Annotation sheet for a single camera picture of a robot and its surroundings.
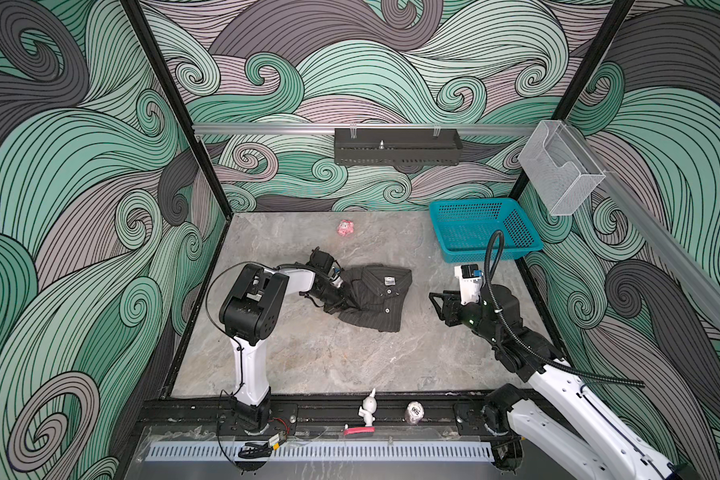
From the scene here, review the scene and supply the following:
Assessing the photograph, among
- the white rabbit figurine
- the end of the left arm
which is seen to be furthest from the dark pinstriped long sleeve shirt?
the white rabbit figurine

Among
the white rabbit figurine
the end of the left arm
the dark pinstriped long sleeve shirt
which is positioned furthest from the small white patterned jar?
the end of the left arm

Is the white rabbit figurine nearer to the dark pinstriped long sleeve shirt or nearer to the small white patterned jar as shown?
the small white patterned jar

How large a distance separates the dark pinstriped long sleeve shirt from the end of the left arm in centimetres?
2

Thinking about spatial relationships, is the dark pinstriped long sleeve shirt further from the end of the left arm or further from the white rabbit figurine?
the white rabbit figurine

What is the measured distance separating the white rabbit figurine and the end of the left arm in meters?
0.26

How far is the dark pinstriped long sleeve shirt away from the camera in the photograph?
87cm

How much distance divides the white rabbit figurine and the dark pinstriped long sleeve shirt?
19cm

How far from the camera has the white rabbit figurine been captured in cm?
72

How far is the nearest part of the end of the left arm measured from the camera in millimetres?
843
